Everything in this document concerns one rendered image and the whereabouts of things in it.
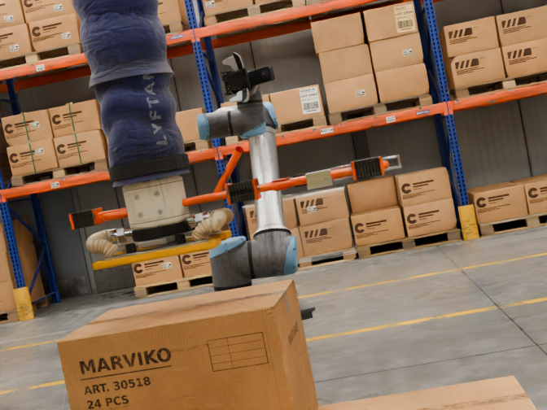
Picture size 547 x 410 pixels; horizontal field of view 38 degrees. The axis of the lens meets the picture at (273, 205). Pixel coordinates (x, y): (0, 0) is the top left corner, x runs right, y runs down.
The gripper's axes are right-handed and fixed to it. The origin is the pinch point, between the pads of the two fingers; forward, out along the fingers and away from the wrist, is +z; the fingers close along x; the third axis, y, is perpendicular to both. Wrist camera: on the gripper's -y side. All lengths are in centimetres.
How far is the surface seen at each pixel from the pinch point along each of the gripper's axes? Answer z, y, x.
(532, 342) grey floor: -221, -109, -158
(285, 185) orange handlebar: 24.9, -9.5, -34.4
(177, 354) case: 42, 25, -72
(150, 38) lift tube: 29.4, 18.2, 11.5
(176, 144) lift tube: 26.7, 17.7, -17.5
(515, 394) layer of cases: 21, -61, -103
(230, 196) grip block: 26.2, 5.7, -34.4
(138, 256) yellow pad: 37, 31, -45
